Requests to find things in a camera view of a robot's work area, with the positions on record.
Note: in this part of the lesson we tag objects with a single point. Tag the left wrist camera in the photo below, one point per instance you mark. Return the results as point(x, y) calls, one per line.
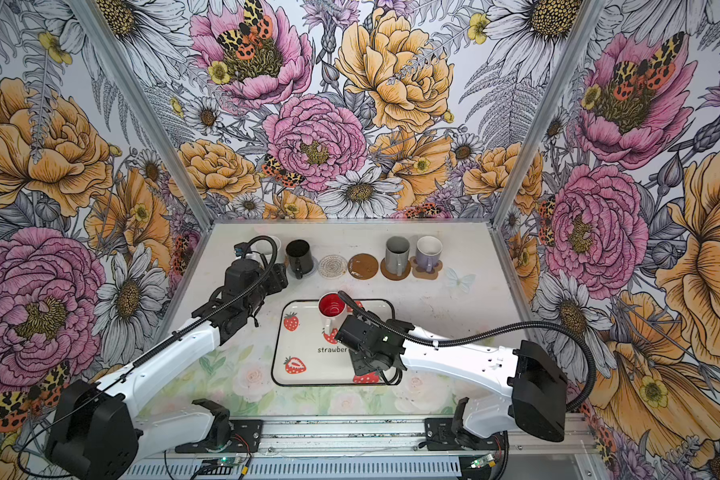
point(241, 249)

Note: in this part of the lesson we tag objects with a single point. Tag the strawberry print serving tray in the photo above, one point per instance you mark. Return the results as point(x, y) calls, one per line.
point(305, 356)

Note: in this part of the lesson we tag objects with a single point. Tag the plain wooden round coaster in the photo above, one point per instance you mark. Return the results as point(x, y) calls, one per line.
point(391, 275)

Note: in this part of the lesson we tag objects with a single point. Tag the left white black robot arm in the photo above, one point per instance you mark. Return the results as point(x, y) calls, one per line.
point(97, 432)

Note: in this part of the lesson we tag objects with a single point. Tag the scratched dark wooden round coaster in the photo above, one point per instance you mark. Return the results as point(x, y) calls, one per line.
point(363, 266)

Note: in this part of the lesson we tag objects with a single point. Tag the grey mug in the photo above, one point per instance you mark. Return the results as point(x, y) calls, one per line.
point(397, 253)

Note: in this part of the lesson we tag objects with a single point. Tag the black mug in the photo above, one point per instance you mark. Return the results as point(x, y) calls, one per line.
point(299, 257)

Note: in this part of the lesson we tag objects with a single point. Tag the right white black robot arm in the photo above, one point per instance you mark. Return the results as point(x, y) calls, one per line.
point(524, 388)

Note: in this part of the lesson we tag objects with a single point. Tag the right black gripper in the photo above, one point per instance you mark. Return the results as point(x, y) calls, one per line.
point(359, 366)

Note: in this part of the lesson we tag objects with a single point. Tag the paw shaped wooden coaster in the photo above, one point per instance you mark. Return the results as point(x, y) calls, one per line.
point(421, 273)

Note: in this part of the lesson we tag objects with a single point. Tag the lavender mug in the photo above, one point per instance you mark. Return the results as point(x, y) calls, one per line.
point(428, 251)

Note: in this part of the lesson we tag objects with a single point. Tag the red inside white mug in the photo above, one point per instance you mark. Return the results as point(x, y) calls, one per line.
point(332, 311)

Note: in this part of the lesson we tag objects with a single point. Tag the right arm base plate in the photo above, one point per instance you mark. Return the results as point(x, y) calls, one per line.
point(445, 434)

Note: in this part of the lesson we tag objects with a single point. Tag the aluminium front rail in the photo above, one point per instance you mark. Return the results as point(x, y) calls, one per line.
point(329, 436)

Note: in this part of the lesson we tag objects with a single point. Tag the grey woven round coaster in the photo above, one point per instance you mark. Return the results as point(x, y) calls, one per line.
point(315, 267)

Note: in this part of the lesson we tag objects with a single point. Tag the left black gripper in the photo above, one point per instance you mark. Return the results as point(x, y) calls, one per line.
point(276, 278)

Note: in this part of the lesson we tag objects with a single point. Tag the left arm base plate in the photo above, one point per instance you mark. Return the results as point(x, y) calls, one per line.
point(233, 436)

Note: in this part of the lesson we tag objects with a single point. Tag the multicolour woven round coaster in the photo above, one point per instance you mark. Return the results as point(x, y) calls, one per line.
point(332, 266)

